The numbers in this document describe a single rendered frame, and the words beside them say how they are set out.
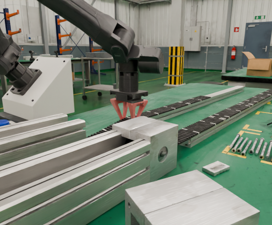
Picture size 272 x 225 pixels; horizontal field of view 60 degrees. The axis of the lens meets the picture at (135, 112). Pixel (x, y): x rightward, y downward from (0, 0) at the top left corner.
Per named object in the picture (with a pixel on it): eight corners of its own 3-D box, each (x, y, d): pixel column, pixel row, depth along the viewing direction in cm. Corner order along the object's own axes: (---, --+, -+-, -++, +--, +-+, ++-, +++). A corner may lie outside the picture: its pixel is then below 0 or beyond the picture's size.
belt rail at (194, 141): (271, 94, 131) (272, 89, 130) (280, 95, 128) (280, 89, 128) (177, 143, 62) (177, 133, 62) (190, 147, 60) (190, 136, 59)
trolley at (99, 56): (81, 99, 495) (79, 50, 469) (98, 95, 541) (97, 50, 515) (123, 105, 444) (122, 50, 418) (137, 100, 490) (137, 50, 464)
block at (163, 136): (133, 151, 58) (133, 113, 56) (176, 167, 50) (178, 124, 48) (105, 163, 52) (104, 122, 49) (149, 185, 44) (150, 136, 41)
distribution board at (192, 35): (182, 70, 1203) (185, 22, 1144) (207, 71, 1129) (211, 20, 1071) (180, 70, 1181) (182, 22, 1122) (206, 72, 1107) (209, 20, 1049)
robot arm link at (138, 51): (118, 25, 64) (108, 47, 59) (160, 23, 60) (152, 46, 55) (129, 58, 73) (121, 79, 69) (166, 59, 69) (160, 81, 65)
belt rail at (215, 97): (236, 90, 143) (237, 85, 143) (243, 91, 141) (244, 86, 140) (125, 128, 75) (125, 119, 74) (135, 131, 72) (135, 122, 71)
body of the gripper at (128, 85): (133, 101, 65) (133, 73, 63) (109, 96, 71) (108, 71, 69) (148, 97, 69) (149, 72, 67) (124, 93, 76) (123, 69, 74)
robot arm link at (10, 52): (14, 65, 90) (6, 75, 87) (-8, 44, 83) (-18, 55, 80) (30, 61, 85) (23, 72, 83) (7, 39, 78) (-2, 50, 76)
